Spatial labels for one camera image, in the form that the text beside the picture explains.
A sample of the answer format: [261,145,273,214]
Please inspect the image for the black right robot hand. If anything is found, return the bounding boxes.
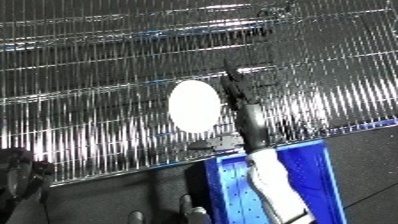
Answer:
[218,59,276,154]

